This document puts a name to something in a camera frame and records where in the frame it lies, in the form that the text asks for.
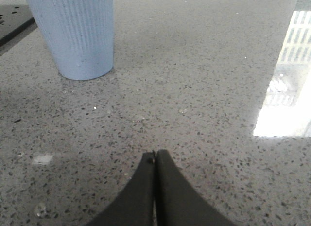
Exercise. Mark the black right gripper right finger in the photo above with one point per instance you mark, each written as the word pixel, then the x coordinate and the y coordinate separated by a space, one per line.
pixel 177 202

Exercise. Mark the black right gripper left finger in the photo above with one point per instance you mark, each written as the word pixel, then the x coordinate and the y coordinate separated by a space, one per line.
pixel 134 205

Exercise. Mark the black glass gas stove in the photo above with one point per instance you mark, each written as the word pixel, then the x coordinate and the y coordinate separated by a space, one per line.
pixel 13 20

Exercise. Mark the light blue ribbed cup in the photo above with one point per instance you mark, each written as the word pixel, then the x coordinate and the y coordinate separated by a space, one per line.
pixel 79 34

